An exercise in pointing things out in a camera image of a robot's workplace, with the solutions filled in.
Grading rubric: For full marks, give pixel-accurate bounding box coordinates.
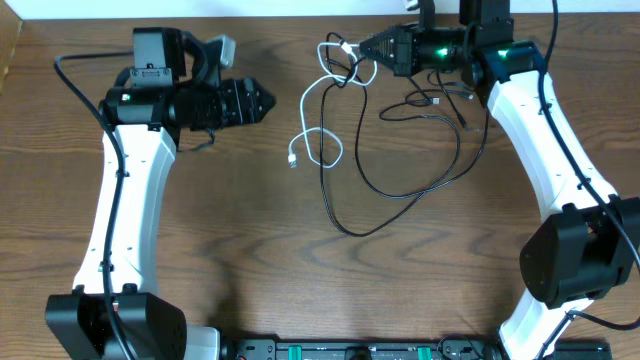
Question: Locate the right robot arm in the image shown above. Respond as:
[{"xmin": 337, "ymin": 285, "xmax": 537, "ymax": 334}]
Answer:
[{"xmin": 359, "ymin": 1, "xmax": 639, "ymax": 359}]

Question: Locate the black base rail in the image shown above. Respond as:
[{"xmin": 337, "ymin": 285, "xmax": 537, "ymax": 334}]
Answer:
[{"xmin": 219, "ymin": 338, "xmax": 614, "ymax": 360}]

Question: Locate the black usb cable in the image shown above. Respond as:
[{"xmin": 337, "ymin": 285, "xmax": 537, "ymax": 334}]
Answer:
[{"xmin": 318, "ymin": 31, "xmax": 490, "ymax": 238}]

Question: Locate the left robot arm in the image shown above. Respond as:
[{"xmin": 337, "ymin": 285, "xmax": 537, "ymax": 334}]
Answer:
[{"xmin": 45, "ymin": 27, "xmax": 275, "ymax": 359}]

